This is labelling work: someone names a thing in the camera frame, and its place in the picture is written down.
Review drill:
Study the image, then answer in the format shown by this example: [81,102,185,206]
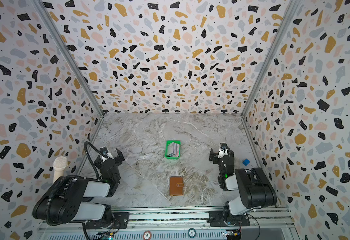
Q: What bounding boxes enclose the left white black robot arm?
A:
[32,147,129,229]

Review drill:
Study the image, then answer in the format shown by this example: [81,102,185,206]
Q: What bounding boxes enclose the stack of credit cards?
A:
[167,142,180,158]

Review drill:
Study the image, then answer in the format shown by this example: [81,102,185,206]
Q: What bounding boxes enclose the green plastic card tray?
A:
[165,140,181,160]

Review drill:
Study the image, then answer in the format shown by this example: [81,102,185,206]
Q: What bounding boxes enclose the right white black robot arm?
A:
[208,143,277,228]

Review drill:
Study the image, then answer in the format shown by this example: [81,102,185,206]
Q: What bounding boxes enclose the aluminium mounting rail frame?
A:
[36,206,299,240]

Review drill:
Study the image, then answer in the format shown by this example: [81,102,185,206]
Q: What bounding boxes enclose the beige foam microphone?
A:
[53,156,68,183]

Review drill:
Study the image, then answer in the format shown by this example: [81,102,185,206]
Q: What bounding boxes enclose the small blue cube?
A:
[243,159,250,166]

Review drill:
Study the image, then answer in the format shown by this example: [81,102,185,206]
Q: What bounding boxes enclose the brown leather card holder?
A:
[169,177,184,196]

